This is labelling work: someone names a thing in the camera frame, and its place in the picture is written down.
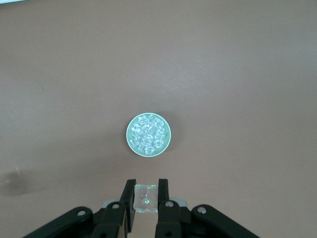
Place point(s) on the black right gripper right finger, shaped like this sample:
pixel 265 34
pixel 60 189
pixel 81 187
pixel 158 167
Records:
pixel 173 223

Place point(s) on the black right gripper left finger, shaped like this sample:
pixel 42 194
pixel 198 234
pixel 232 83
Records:
pixel 109 223

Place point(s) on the clear single ice cube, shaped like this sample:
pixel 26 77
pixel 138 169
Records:
pixel 146 198

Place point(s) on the clear ice cube heap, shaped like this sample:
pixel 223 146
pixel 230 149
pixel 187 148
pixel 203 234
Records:
pixel 148 134

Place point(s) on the green round bowl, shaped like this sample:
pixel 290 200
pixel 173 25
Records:
pixel 128 141

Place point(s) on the brown table cover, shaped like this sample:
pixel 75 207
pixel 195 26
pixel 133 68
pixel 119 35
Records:
pixel 74 74

